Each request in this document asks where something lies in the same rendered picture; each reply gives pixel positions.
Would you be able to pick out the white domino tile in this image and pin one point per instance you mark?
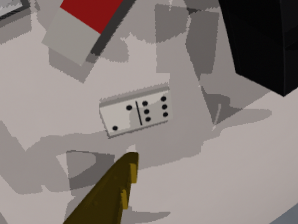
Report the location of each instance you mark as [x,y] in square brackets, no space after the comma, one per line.
[137,110]

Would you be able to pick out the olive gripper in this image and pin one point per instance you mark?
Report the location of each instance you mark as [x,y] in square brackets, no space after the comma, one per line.
[107,199]

